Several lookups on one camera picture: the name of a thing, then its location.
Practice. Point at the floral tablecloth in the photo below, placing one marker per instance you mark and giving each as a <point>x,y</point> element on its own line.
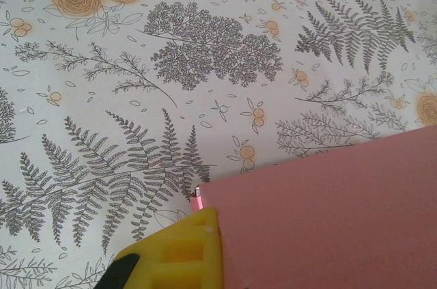
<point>102,63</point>

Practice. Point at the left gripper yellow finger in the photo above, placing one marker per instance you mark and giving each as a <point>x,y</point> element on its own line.
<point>177,258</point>

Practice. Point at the pink and white paper box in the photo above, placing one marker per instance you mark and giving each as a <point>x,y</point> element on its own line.
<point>324,217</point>

